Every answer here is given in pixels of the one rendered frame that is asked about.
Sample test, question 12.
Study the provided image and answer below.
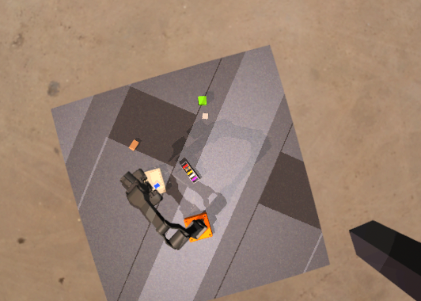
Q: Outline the small green block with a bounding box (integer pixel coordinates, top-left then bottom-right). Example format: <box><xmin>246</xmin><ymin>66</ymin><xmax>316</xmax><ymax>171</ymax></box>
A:
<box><xmin>199</xmin><ymin>96</ymin><xmax>207</xmax><ymax>105</ymax></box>

